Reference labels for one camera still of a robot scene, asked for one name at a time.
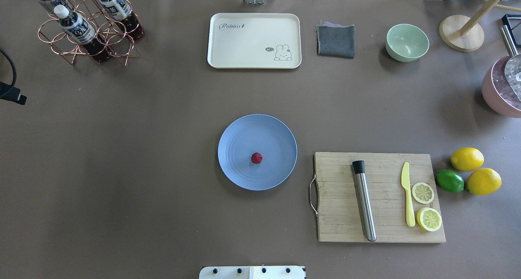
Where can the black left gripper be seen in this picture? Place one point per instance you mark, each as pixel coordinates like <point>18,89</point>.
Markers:
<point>12,94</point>

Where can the blue plate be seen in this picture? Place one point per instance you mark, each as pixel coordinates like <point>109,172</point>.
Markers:
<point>257,133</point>

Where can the red strawberry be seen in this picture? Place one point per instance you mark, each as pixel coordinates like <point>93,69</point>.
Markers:
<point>256,158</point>

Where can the beige tray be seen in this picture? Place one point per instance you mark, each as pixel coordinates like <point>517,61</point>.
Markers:
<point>254,41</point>

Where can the grey folded cloth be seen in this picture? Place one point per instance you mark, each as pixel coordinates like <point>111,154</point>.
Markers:
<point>336,40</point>

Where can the wooden cutting board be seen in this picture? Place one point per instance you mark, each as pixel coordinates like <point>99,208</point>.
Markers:
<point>339,205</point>

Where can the green bowl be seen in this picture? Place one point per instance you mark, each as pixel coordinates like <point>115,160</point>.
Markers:
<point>406,42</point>

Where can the yellow plastic knife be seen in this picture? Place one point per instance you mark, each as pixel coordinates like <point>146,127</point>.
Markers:
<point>406,185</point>

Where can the lemon slice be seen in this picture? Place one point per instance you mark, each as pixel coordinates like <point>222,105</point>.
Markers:
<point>429,219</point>
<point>422,193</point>

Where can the green lime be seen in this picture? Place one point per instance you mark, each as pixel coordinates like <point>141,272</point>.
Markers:
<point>450,180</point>

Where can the wooden cup tree stand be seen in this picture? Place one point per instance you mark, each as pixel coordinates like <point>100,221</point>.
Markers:
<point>463,33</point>

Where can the yellow lemon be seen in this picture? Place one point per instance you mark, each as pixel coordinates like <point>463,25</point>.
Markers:
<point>467,159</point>
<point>484,181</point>

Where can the pink bowl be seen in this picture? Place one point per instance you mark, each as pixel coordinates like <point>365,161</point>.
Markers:
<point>493,99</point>

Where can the clear ice cubes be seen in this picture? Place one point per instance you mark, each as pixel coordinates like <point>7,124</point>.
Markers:
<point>502,86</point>

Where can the metal ice scoop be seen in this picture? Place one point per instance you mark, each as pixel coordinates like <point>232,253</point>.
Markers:
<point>512,69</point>

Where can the copper wire bottle rack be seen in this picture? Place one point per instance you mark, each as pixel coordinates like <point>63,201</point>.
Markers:
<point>98,29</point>

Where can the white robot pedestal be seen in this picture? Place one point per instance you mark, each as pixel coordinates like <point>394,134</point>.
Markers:
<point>253,272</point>

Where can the black handled knife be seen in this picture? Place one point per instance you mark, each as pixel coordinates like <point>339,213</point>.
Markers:
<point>364,194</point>

